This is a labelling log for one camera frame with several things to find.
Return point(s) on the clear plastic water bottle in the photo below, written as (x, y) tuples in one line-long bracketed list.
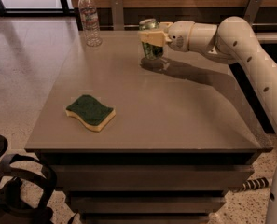
[(90, 22)]

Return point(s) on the left metal wall bracket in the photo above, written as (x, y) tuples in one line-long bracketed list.
[(117, 10)]

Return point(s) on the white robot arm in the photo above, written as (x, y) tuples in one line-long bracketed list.
[(231, 41)]

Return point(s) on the black bag with straps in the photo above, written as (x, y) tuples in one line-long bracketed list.
[(13, 210)]

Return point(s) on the cabinet drawer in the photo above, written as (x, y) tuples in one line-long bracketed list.
[(123, 219), (147, 205), (151, 177)]

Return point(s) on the middle cabinet drawer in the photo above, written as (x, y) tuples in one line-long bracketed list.
[(147, 205)]

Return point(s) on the metal wall bracket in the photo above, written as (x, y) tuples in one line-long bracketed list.
[(117, 10), (252, 9)]

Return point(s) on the bottom cabinet drawer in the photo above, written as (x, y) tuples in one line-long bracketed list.
[(123, 219)]

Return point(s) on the green and yellow sponge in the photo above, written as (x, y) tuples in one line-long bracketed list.
[(90, 112)]

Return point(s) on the top cabinet drawer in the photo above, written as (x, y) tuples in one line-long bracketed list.
[(151, 177)]

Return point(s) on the green soda can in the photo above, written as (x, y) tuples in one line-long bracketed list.
[(152, 52)]

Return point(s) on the grey drawer cabinet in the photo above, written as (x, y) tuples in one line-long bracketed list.
[(179, 110)]

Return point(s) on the right metal wall bracket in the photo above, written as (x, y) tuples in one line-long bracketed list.
[(252, 9)]

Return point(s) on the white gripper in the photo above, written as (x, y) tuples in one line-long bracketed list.
[(179, 34)]

